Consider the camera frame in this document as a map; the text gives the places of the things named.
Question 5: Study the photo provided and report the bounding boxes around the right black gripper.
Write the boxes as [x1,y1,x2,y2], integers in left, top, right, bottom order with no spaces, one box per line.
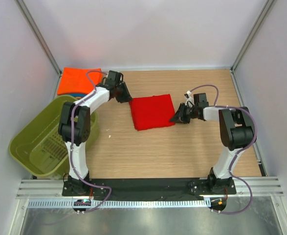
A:
[170,103,198,124]

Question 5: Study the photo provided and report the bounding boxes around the red t shirt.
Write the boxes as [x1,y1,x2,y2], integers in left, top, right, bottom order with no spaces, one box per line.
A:
[130,94,175,131]

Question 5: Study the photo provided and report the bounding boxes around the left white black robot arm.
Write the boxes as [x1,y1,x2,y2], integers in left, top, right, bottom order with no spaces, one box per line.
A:
[58,70,132,196]

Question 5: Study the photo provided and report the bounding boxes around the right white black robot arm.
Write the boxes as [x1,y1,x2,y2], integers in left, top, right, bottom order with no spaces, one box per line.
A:
[170,92,257,194]

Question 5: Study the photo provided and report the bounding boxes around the blue folded t shirt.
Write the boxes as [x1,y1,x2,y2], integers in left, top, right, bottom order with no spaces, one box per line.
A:
[69,93,86,99]

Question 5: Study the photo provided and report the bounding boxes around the orange folded t shirt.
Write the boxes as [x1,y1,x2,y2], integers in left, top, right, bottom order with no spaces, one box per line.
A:
[57,67,104,95]

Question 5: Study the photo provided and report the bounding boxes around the olive green plastic basket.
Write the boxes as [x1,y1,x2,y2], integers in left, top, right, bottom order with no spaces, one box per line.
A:
[8,94,100,179]

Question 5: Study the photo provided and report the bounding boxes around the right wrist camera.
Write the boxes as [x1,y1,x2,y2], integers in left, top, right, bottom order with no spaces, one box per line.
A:
[184,91,194,107]

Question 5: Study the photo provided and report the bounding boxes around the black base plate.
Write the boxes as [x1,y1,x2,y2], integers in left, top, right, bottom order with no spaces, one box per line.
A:
[62,178,237,201]

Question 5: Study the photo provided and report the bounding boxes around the aluminium frame rail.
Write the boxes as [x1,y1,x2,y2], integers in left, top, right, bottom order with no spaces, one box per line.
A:
[16,176,284,198]

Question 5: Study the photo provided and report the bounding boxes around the slotted cable duct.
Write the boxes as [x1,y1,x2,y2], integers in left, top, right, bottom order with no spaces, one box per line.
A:
[27,198,211,209]

